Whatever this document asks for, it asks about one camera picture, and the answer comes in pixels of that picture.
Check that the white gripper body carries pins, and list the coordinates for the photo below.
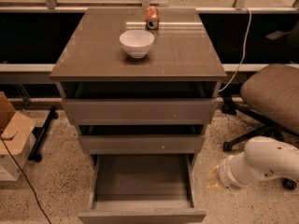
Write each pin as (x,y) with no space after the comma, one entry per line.
(224,174)

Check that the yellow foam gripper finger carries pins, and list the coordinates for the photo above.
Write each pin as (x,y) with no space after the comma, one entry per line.
(213,182)

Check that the grey bottom drawer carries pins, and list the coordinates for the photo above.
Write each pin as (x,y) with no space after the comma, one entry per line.
(142,189)

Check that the grey drawer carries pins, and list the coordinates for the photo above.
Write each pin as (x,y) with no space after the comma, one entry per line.
(141,139)
(142,189)
(139,111)

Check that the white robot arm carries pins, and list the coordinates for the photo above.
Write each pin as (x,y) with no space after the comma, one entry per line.
(262,159)

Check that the grey drawer cabinet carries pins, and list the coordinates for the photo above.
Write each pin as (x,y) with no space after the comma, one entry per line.
(182,63)

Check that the grey middle drawer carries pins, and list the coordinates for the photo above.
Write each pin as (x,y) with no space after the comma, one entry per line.
(141,139)

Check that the grey top drawer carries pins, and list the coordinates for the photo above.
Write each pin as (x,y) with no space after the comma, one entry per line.
(139,111)

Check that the brown office chair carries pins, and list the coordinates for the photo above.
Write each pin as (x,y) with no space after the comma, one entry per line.
(272,96)

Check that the white ceramic bowl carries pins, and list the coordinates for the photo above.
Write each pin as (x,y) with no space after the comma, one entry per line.
(137,43)

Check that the orange soda can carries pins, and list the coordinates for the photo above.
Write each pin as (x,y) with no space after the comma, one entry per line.
(152,18)

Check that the black stand leg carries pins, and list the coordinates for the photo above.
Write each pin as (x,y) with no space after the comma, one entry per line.
(40,134)

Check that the cardboard box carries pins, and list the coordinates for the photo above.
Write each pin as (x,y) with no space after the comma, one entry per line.
(17,132)

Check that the metal window railing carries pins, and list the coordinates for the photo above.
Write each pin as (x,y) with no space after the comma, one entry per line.
(143,0)

